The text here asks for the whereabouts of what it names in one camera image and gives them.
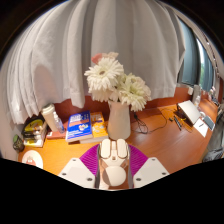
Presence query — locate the round white red-print mouse pad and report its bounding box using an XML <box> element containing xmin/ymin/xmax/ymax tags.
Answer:
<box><xmin>21</xmin><ymin>149</ymin><xmax>44</xmax><ymax>170</ymax></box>

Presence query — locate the white computer mouse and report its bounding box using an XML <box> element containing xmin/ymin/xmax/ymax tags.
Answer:
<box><xmin>98</xmin><ymin>138</ymin><xmax>131</xmax><ymax>191</ymax></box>

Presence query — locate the blue book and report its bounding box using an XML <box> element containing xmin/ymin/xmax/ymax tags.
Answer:
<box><xmin>65</xmin><ymin>110</ymin><xmax>94</xmax><ymax>144</ymax></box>

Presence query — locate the white and yellow book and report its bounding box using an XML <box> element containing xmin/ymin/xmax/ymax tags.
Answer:
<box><xmin>23</xmin><ymin>134</ymin><xmax>48</xmax><ymax>148</ymax></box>

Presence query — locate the red-brown book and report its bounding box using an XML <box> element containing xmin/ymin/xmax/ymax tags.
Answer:
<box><xmin>45</xmin><ymin>129</ymin><xmax>68</xmax><ymax>140</ymax></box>

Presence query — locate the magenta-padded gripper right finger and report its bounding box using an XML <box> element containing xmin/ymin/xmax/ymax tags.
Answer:
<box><xmin>128</xmin><ymin>143</ymin><xmax>170</xmax><ymax>189</ymax></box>

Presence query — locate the white tumbler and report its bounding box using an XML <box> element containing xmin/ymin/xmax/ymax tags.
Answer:
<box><xmin>40</xmin><ymin>103</ymin><xmax>59</xmax><ymax>133</ymax></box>

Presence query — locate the white curtain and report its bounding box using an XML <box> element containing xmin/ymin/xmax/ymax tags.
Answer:
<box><xmin>4</xmin><ymin>0</ymin><xmax>187</xmax><ymax>125</ymax></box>

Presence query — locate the black cable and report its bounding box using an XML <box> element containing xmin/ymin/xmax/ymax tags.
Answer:
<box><xmin>133</xmin><ymin>106</ymin><xmax>178</xmax><ymax>135</ymax></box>

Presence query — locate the white flower bouquet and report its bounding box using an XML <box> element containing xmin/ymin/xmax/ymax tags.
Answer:
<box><xmin>83</xmin><ymin>51</ymin><xmax>153</xmax><ymax>113</ymax></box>

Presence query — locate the black pen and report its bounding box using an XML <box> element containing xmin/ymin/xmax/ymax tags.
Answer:
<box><xmin>173</xmin><ymin>114</ymin><xmax>184</xmax><ymax>132</ymax></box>

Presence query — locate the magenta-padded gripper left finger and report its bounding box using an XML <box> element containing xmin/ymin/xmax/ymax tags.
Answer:
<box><xmin>57</xmin><ymin>143</ymin><xmax>101</xmax><ymax>190</ymax></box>

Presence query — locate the white ceramic vase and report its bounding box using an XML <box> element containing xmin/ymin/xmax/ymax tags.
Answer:
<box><xmin>107</xmin><ymin>99</ymin><xmax>132</xmax><ymax>141</ymax></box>

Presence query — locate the silver laptop on stand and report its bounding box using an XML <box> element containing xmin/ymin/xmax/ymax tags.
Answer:
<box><xmin>176</xmin><ymin>99</ymin><xmax>202</xmax><ymax>126</ymax></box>

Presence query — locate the white paper sheet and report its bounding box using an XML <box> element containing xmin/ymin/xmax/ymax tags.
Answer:
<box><xmin>193</xmin><ymin>118</ymin><xmax>209</xmax><ymax>138</ymax></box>

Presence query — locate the yellow orange book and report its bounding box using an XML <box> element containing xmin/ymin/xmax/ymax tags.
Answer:
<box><xmin>79</xmin><ymin>111</ymin><xmax>110</xmax><ymax>144</ymax></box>

